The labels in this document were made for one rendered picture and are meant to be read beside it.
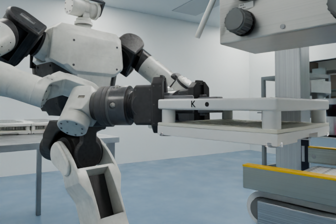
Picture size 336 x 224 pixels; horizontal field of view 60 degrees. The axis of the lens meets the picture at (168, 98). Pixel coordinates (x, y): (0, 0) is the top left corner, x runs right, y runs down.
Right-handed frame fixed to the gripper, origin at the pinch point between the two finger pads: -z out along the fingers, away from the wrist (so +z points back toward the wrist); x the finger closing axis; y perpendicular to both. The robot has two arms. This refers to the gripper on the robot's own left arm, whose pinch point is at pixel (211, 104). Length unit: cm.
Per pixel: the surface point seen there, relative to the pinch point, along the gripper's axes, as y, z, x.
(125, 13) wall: -218, 429, -184
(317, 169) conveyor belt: -6.0, -22.3, 13.1
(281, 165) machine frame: -10.4, -11.9, 14.2
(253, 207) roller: 15.9, -23.4, 15.4
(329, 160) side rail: -10.3, -22.7, 11.7
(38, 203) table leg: -22, 254, 89
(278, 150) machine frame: -10.3, -11.3, 11.0
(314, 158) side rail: -9.8, -19.8, 11.6
